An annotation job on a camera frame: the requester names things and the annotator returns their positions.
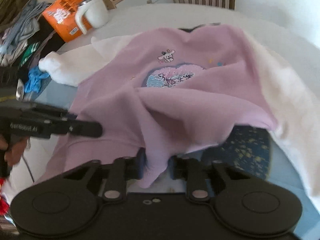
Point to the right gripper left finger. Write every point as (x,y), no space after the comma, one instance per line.
(121,171)

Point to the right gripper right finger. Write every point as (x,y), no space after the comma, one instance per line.
(193,174)

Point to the pink white sweatshirt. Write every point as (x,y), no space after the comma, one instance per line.
(170,91)

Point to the pile of clothes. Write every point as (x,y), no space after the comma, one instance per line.
(22,31)

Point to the person's left hand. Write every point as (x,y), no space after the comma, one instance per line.
(14,152)

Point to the blue patterned table mat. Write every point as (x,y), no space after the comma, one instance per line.
(247,148)

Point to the orange tissue box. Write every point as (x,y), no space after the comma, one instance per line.
(61,16)

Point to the white lidded mug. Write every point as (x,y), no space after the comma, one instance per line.
(94,11)

